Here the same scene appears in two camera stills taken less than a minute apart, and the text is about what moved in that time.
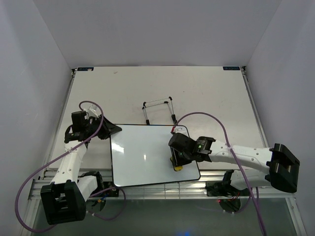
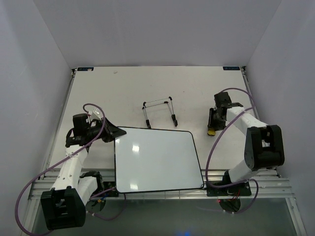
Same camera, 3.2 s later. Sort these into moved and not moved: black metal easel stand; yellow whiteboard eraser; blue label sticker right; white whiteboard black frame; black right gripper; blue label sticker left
Moved: white whiteboard black frame; black right gripper; yellow whiteboard eraser
Not moved: blue label sticker right; black metal easel stand; blue label sticker left
